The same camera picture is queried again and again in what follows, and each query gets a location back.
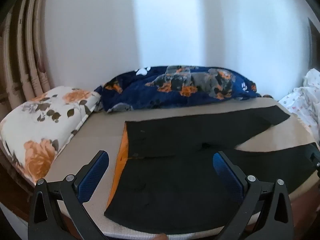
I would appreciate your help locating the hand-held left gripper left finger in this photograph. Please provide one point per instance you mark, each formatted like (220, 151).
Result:
(95, 170)

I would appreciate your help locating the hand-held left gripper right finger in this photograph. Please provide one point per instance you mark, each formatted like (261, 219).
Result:
(227, 172)

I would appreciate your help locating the black pants with orange lining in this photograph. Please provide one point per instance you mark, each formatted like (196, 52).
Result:
(175, 167)

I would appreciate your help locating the brown wooden bed frame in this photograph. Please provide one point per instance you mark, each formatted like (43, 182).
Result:
(12, 195)

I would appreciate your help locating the blue dog-print pillow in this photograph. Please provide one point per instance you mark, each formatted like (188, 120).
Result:
(150, 90)

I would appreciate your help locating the beige woven bed mattress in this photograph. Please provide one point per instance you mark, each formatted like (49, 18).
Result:
(100, 135)

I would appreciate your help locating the beige patterned curtain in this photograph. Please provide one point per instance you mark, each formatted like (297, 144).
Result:
(22, 62)

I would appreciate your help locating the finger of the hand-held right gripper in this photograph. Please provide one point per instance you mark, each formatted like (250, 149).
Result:
(314, 158)

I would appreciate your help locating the white dotted bed sheet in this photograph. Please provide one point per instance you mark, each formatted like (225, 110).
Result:
(303, 100)

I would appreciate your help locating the dark flat panel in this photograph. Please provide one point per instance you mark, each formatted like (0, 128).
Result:
(311, 42)

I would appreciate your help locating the white orange floral pillow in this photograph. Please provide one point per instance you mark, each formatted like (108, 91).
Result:
(40, 125)

